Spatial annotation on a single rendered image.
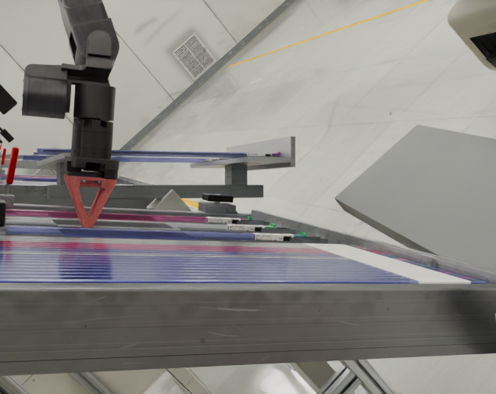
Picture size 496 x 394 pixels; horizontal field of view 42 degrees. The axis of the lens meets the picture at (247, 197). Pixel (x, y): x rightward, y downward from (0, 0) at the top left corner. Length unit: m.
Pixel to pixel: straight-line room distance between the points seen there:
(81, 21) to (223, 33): 8.21
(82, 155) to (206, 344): 0.49
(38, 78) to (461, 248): 0.64
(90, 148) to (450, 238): 0.54
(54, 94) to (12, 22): 7.75
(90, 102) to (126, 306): 0.50
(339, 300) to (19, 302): 0.25
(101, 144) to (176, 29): 8.06
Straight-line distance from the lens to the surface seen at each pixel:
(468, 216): 1.05
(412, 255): 0.78
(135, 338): 0.50
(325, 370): 1.65
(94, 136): 0.94
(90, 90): 0.95
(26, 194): 1.93
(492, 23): 1.18
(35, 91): 0.94
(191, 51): 8.98
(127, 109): 8.72
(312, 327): 0.55
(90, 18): 0.99
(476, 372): 1.74
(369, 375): 1.47
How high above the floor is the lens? 1.12
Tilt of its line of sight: 17 degrees down
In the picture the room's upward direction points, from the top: 40 degrees counter-clockwise
